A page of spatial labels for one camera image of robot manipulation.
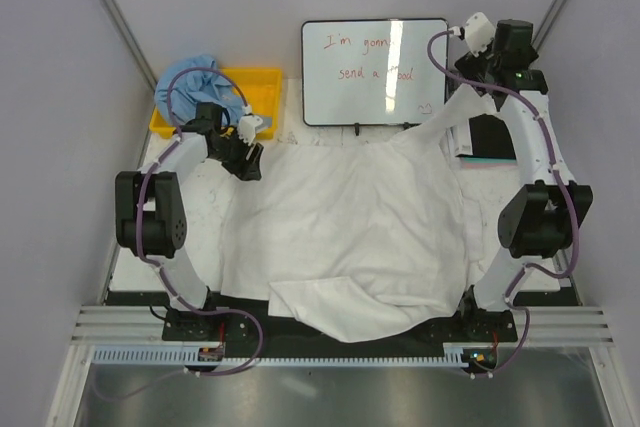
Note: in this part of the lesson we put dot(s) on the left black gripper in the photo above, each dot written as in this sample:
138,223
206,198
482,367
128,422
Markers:
243,169

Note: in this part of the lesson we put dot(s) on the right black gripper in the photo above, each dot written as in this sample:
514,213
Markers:
470,67

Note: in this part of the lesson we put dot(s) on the white long sleeve shirt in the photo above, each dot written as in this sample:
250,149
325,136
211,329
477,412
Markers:
360,242

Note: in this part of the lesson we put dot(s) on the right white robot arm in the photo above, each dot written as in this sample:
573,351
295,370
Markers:
538,229

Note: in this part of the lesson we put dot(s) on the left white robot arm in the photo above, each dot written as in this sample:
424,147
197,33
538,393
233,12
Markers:
150,218

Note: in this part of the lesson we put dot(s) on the blue long sleeve shirt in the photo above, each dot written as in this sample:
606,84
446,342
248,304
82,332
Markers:
192,81

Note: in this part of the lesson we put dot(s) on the yellow plastic bin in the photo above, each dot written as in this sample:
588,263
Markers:
262,87

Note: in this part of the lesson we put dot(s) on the whiteboard with red writing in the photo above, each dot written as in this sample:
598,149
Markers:
370,72

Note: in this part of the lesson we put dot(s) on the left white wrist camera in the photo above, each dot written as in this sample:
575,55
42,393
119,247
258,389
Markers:
248,127

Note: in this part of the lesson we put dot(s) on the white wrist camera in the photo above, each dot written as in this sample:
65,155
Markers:
477,32
248,127

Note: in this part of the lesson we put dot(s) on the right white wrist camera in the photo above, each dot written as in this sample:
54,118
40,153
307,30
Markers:
477,32

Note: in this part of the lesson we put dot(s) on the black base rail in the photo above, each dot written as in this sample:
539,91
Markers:
284,336

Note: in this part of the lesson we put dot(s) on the white slotted cable duct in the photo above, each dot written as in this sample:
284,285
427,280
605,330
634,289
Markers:
195,356

